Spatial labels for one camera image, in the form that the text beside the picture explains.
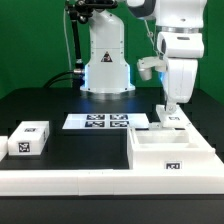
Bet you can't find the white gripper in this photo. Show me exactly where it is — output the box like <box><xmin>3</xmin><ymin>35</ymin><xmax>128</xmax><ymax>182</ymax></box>
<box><xmin>162</xmin><ymin>58</ymin><xmax>198</xmax><ymax>114</ymax></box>

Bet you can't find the white cabinet body box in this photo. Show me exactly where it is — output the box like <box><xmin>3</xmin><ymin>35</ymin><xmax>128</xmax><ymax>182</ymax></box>
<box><xmin>127</xmin><ymin>127</ymin><xmax>215</xmax><ymax>171</ymax></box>

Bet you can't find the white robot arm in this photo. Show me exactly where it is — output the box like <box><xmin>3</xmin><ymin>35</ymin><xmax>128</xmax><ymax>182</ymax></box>
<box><xmin>77</xmin><ymin>0</ymin><xmax>207</xmax><ymax>113</ymax></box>

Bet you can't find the white cabinet top block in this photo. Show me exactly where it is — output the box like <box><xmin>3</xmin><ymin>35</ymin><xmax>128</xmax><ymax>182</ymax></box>
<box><xmin>8</xmin><ymin>121</ymin><xmax>50</xmax><ymax>156</ymax></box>

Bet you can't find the white L-shaped obstacle fence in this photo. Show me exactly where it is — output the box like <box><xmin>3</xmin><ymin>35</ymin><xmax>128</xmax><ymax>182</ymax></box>
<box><xmin>0</xmin><ymin>121</ymin><xmax>224</xmax><ymax>197</ymax></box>

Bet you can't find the white base tag plate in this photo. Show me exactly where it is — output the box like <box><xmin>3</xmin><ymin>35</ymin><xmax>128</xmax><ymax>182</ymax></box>
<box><xmin>63</xmin><ymin>113</ymin><xmax>149</xmax><ymax>130</ymax></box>

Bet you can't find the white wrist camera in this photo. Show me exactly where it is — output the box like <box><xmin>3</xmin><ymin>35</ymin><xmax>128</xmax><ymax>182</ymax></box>
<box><xmin>137</xmin><ymin>57</ymin><xmax>166</xmax><ymax>81</ymax></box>

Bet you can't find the black cable bundle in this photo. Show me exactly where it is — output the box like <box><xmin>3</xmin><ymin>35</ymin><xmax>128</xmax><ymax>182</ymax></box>
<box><xmin>43</xmin><ymin>70</ymin><xmax>83</xmax><ymax>89</ymax></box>

